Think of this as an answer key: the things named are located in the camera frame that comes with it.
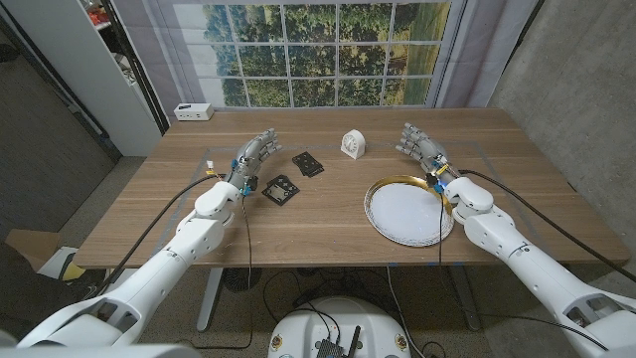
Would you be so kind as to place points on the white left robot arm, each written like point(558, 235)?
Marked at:
point(199, 238)

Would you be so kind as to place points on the round black fan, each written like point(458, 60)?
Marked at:
point(242, 279)

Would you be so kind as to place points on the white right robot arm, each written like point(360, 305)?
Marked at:
point(497, 229)

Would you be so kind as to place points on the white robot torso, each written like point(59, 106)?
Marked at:
point(308, 328)

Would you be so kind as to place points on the grey table leg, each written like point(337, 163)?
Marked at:
point(208, 303)
point(464, 298)

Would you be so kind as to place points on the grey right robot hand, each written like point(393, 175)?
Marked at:
point(427, 149)

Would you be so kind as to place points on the gold rimmed paper plate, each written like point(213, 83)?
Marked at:
point(402, 214)

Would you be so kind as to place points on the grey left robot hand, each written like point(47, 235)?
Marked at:
point(248, 161)

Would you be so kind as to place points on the black module with antenna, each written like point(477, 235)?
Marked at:
point(330, 349)

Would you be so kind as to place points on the white cabinet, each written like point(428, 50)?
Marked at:
point(74, 59)

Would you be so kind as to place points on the white power strip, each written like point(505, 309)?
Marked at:
point(194, 112)

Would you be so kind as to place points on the cardboard box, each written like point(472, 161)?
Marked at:
point(32, 246)

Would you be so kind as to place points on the printed window backdrop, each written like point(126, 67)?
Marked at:
point(308, 59)

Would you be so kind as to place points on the white paper card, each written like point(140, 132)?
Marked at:
point(353, 144)

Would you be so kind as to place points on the black backdrop stand pole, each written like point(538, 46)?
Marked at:
point(140, 74)

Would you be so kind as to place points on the white and yellow floor item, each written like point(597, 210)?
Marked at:
point(59, 266)

